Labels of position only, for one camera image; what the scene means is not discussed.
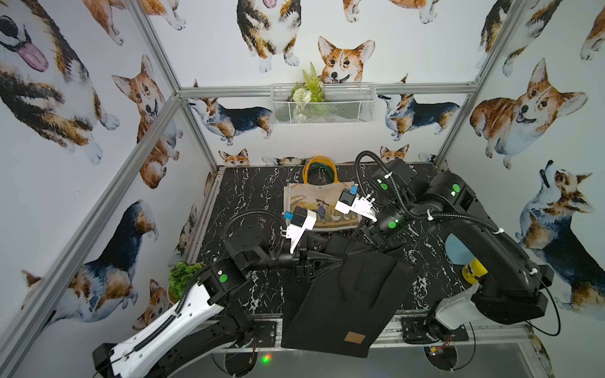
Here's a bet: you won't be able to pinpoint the black canvas tote bag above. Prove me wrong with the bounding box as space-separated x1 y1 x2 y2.
281 235 418 358

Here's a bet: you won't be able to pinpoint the cream tote bag yellow handles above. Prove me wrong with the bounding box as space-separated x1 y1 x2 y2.
284 156 359 232

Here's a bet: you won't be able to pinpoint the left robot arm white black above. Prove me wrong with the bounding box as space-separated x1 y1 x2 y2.
93 207 343 377

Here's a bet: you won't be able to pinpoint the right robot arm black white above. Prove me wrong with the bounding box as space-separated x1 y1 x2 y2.
351 151 554 335

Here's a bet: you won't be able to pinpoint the light blue dustpan scoop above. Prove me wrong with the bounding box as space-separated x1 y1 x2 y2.
444 234 475 266

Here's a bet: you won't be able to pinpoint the potted green plant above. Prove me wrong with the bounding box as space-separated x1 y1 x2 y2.
168 261 204 304

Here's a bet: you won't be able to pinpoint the artificial fern and white flower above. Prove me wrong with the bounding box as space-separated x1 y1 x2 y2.
290 64 326 123

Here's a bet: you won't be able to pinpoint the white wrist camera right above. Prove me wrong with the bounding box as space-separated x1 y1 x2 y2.
335 185 377 222

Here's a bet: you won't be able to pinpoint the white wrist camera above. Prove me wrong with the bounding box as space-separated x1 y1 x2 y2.
335 185 377 222
285 206 317 255

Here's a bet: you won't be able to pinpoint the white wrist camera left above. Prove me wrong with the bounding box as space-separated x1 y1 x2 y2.
285 206 317 255

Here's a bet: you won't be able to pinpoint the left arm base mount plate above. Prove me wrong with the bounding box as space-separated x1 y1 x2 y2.
253 321 277 348

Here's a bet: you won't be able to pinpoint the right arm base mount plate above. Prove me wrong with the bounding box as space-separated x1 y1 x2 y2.
401 317 470 345

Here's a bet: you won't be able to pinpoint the white wire wall basket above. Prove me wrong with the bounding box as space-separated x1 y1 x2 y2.
270 83 377 124

